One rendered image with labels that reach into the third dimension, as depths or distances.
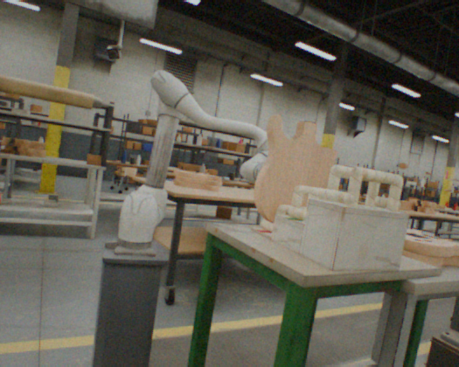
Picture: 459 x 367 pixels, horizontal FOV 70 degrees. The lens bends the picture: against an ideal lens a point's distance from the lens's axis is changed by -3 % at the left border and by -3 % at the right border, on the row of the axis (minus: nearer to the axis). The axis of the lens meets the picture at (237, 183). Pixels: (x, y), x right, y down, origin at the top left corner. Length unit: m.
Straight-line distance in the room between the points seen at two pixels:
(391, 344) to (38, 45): 11.74
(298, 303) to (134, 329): 0.96
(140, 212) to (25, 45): 10.79
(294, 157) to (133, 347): 1.10
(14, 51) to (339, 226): 11.60
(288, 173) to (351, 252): 0.41
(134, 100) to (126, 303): 10.82
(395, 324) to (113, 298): 1.11
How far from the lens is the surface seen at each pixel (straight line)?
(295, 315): 0.89
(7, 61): 12.03
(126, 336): 1.68
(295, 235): 1.05
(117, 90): 12.07
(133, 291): 1.59
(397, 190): 1.07
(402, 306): 1.24
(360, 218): 0.95
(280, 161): 1.20
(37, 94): 0.78
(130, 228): 1.55
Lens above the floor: 1.16
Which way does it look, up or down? 3 degrees down
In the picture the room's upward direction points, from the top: 9 degrees clockwise
